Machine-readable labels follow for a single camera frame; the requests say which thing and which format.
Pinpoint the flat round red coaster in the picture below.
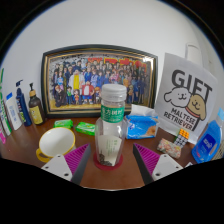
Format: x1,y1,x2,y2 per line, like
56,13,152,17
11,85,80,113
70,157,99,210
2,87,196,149
92,152,124,172

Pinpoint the small floral pouch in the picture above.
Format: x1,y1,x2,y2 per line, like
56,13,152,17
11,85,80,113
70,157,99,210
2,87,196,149
156,137,183,160

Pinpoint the colourful puzzle cube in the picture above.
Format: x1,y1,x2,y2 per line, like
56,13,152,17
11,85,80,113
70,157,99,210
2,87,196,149
173,128,190,148

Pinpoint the pink printed tall tube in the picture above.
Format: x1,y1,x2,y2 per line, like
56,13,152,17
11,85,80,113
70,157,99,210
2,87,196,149
0,128,7,145

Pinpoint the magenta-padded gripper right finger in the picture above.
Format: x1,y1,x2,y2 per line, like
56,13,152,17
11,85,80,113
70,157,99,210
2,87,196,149
132,143,184,186

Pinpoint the white mug with yellow handle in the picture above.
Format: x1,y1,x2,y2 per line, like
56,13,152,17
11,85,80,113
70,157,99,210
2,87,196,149
35,126,77,164

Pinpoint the blue tissue pack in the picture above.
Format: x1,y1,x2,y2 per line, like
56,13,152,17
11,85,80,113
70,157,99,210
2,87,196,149
124,104,160,140

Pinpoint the white and green tall tube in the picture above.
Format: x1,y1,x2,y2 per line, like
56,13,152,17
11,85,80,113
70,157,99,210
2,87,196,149
0,68,13,137

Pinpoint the brown pump bottle yellow label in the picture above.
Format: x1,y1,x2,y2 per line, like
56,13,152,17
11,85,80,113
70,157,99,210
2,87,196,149
27,82,46,126

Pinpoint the black framed group picture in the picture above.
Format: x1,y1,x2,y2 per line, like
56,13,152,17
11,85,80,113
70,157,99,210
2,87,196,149
40,44,159,119

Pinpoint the blue detergent bottle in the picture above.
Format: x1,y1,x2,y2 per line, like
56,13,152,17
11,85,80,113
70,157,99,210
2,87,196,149
191,107,224,164

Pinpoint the dark blue pump bottle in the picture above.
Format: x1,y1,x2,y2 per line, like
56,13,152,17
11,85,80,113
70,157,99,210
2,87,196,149
15,79,33,128

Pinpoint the clear plastic drink bottle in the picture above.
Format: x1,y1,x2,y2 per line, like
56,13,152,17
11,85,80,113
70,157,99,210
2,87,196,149
94,83,128,168

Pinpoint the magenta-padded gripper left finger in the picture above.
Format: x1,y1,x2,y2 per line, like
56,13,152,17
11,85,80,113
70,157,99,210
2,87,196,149
40,143,92,185

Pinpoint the white lotion bottle blue cap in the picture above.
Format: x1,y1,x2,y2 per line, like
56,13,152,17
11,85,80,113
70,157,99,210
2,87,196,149
5,92,24,132

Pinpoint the white paper gift bag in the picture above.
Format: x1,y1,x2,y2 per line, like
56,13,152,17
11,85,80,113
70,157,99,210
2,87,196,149
153,43,219,144

